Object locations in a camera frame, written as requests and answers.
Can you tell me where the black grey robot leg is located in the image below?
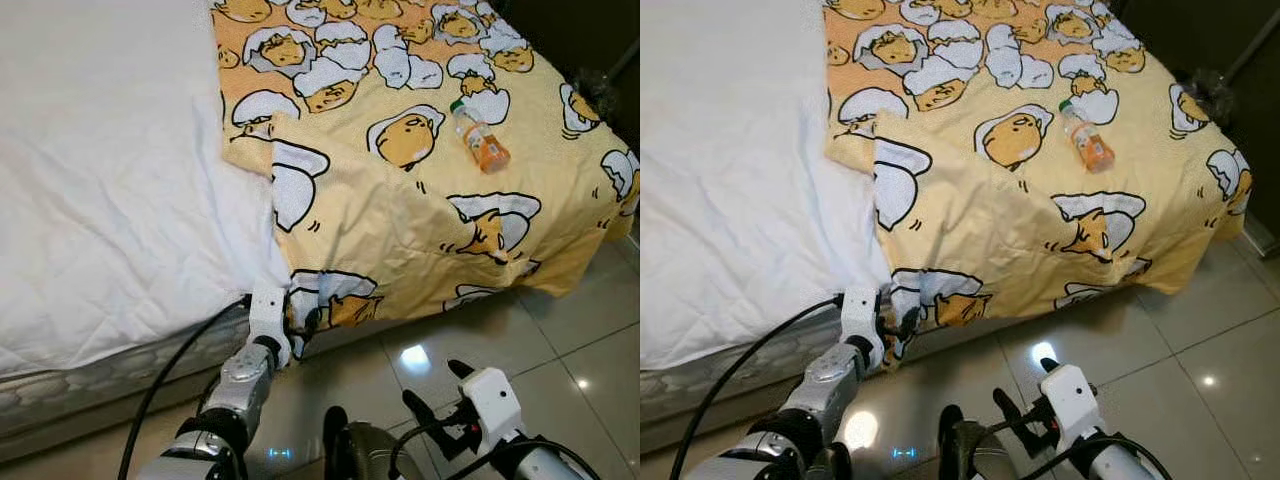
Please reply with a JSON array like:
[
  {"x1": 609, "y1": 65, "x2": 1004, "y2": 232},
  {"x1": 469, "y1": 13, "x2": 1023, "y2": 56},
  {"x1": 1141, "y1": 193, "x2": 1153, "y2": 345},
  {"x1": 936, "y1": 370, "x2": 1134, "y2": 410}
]
[
  {"x1": 937, "y1": 404, "x2": 1016, "y2": 480},
  {"x1": 322, "y1": 404, "x2": 426, "y2": 480}
]

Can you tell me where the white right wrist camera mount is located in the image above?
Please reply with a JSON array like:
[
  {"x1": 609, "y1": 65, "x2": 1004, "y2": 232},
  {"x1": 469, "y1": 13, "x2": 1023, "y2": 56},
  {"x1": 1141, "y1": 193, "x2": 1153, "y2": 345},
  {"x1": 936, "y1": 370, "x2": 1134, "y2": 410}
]
[
  {"x1": 460, "y1": 367, "x2": 524, "y2": 448},
  {"x1": 1040, "y1": 364, "x2": 1101, "y2": 451}
]

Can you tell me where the plastic bottle with orange drink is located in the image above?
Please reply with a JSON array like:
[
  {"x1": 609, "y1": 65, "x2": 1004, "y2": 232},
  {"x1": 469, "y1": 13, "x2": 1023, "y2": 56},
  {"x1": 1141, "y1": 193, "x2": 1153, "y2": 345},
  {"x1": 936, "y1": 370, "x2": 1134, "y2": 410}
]
[
  {"x1": 449, "y1": 98, "x2": 512, "y2": 174},
  {"x1": 1058, "y1": 98, "x2": 1117, "y2": 174}
]

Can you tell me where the grey quilted mattress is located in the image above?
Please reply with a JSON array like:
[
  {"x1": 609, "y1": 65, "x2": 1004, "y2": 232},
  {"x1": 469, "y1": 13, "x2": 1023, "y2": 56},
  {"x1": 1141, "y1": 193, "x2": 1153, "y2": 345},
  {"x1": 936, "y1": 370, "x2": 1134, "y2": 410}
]
[
  {"x1": 640, "y1": 305, "x2": 846, "y2": 421},
  {"x1": 0, "y1": 300, "x2": 251, "y2": 436}
]

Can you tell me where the yellow egg cartoon print blanket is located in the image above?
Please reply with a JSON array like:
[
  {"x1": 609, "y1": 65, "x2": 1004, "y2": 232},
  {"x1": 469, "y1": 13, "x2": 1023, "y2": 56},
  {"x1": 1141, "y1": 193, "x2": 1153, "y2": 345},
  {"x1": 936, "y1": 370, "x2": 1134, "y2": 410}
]
[
  {"x1": 823, "y1": 0, "x2": 1255, "y2": 341},
  {"x1": 212, "y1": 0, "x2": 641, "y2": 336}
]

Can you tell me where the dark fuzzy object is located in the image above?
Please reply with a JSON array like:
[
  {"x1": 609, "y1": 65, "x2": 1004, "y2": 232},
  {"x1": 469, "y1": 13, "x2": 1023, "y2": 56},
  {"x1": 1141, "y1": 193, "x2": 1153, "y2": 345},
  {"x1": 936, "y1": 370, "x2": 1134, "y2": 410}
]
[
  {"x1": 1190, "y1": 68, "x2": 1236, "y2": 126},
  {"x1": 575, "y1": 68, "x2": 623, "y2": 121}
]

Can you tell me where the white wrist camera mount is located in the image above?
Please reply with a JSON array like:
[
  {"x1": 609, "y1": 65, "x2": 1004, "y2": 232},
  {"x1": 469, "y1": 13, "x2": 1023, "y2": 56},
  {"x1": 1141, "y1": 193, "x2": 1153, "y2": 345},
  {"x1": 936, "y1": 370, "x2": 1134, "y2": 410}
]
[
  {"x1": 247, "y1": 287, "x2": 293, "y2": 369},
  {"x1": 460, "y1": 367, "x2": 524, "y2": 448},
  {"x1": 840, "y1": 287, "x2": 886, "y2": 371},
  {"x1": 1040, "y1": 364, "x2": 1101, "y2": 451}
]

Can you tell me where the white quilted bed sheet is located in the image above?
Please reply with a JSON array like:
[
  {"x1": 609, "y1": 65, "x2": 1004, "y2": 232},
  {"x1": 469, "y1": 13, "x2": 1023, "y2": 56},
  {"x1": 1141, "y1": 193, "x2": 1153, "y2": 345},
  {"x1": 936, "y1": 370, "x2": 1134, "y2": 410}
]
[
  {"x1": 640, "y1": 0, "x2": 894, "y2": 373},
  {"x1": 0, "y1": 0, "x2": 293, "y2": 379}
]

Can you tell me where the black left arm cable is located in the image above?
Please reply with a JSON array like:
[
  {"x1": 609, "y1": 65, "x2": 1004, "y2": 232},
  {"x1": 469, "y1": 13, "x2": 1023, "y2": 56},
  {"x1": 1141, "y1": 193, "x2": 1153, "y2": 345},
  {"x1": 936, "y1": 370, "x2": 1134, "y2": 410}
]
[
  {"x1": 118, "y1": 293, "x2": 253, "y2": 480},
  {"x1": 668, "y1": 293, "x2": 846, "y2": 480}
]

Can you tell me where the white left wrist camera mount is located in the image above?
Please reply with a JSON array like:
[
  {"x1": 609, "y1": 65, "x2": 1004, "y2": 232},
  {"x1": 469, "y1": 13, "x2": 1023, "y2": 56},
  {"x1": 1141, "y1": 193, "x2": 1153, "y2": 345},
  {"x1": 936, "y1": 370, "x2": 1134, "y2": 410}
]
[
  {"x1": 247, "y1": 287, "x2": 293, "y2": 369},
  {"x1": 840, "y1": 287, "x2": 886, "y2": 371}
]

